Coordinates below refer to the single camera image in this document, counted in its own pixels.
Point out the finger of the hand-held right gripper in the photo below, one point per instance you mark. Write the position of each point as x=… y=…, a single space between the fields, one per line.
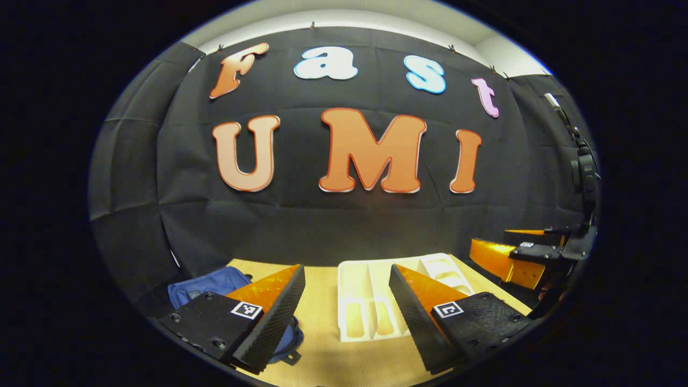
x=532 y=235
x=500 y=260

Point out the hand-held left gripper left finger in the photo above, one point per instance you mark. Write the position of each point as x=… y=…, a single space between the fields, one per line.
x=274 y=322

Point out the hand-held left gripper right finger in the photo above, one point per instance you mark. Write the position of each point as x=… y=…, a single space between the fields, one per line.
x=424 y=328

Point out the white bookshelf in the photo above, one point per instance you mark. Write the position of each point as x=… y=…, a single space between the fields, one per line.
x=371 y=285

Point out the blue schoolbag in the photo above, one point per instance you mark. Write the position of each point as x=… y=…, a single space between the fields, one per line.
x=215 y=282

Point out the black backdrop cloth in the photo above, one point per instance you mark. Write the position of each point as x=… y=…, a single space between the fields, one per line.
x=322 y=226

